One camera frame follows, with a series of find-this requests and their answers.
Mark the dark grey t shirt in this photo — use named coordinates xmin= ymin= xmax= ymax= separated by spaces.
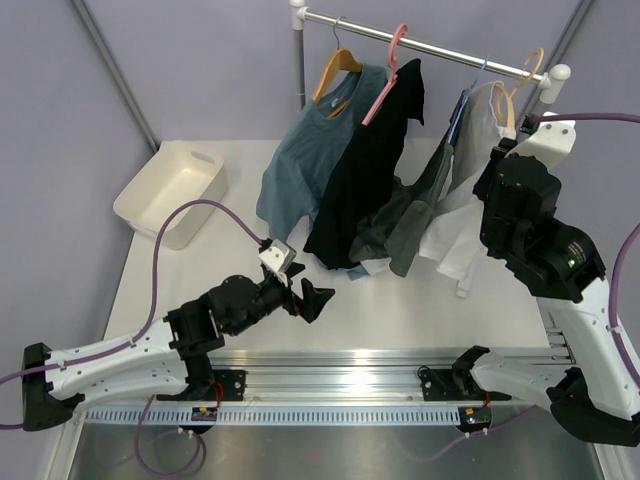
xmin=348 ymin=89 xmax=474 ymax=279

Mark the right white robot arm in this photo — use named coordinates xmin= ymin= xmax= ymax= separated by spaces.
xmin=419 ymin=139 xmax=639 ymax=447

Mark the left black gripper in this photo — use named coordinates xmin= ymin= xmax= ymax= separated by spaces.
xmin=229 ymin=262 xmax=334 ymax=336

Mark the slotted cable duct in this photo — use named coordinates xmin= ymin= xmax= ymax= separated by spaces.
xmin=85 ymin=405 xmax=461 ymax=426

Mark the black t shirt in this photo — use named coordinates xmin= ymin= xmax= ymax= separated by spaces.
xmin=304 ymin=58 xmax=425 ymax=270

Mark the metal clothes rack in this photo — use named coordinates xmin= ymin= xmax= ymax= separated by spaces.
xmin=289 ymin=0 xmax=572 ymax=299

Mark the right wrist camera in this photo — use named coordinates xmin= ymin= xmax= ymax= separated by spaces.
xmin=509 ymin=112 xmax=576 ymax=170

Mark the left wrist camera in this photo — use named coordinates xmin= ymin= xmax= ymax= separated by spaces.
xmin=258 ymin=239 xmax=297 ymax=274

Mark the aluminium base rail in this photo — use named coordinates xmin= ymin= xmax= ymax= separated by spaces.
xmin=210 ymin=348 xmax=463 ymax=404

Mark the pink plastic hanger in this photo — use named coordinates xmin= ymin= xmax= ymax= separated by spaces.
xmin=360 ymin=23 xmax=410 ymax=126

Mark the white plastic bin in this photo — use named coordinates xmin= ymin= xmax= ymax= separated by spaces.
xmin=113 ymin=141 xmax=228 ymax=239

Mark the beige plastic hanger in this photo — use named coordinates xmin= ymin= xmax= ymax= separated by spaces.
xmin=493 ymin=47 xmax=545 ymax=130

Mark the wooden hanger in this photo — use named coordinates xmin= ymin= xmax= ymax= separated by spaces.
xmin=311 ymin=17 xmax=362 ymax=103

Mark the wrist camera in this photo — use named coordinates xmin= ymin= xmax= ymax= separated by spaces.
xmin=509 ymin=112 xmax=576 ymax=170
xmin=258 ymin=239 xmax=297 ymax=274

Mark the teal t shirt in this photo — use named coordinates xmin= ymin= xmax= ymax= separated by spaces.
xmin=256 ymin=64 xmax=387 ymax=241

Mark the blue plastic hanger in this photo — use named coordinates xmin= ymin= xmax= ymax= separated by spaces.
xmin=445 ymin=56 xmax=489 ymax=146

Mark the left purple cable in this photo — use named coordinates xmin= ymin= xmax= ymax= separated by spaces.
xmin=0 ymin=199 xmax=269 ymax=476

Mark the white t shirt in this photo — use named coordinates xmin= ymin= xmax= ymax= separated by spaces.
xmin=362 ymin=81 xmax=516 ymax=285

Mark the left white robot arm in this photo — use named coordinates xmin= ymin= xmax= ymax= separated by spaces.
xmin=21 ymin=271 xmax=335 ymax=432

